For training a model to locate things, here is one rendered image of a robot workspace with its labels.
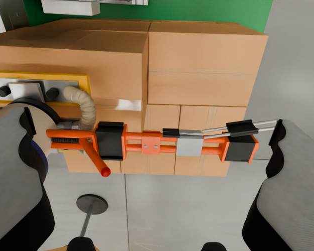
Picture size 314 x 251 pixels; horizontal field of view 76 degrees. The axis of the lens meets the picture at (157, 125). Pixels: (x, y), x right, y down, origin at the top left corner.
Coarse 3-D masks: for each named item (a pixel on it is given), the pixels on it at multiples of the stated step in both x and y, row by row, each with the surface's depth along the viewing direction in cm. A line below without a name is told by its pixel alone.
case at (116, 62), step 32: (32, 32) 87; (64, 32) 90; (96, 32) 94; (128, 32) 99; (0, 64) 69; (32, 64) 68; (64, 64) 68; (96, 64) 68; (128, 64) 68; (96, 96) 75; (128, 96) 74; (128, 128) 82
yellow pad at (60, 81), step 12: (0, 72) 57; (12, 72) 57; (24, 72) 58; (36, 72) 58; (0, 84) 58; (48, 84) 58; (60, 84) 58; (72, 84) 58; (84, 84) 58; (0, 96) 58; (12, 96) 60; (48, 96) 57; (60, 96) 60
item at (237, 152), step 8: (240, 136) 55; (248, 136) 55; (224, 144) 54; (232, 144) 53; (240, 144) 53; (248, 144) 53; (256, 144) 53; (224, 152) 54; (232, 152) 54; (240, 152) 54; (248, 152) 54; (224, 160) 56; (232, 160) 56; (240, 160) 56; (248, 160) 56
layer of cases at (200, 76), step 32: (160, 32) 99; (192, 32) 100; (224, 32) 103; (256, 32) 106; (160, 64) 108; (192, 64) 107; (224, 64) 107; (256, 64) 107; (160, 96) 118; (192, 96) 117; (224, 96) 117; (160, 128) 130; (192, 128) 130; (128, 160) 146; (160, 160) 145; (192, 160) 145
